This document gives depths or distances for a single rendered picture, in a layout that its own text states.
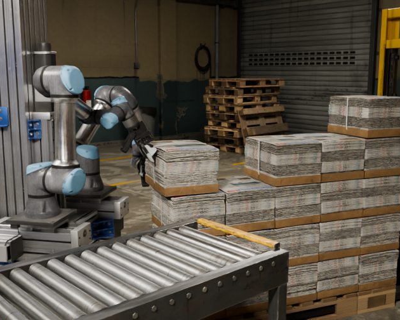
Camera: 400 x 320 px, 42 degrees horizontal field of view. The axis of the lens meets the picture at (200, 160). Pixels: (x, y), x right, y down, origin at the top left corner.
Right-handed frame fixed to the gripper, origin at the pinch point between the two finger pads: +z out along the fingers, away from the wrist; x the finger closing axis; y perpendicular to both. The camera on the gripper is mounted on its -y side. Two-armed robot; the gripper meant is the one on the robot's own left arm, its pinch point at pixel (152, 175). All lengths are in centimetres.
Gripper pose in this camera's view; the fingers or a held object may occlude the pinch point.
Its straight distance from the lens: 295.5
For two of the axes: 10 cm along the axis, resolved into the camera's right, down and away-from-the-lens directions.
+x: 9.3, -0.6, 3.6
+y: 0.0, -9.9, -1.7
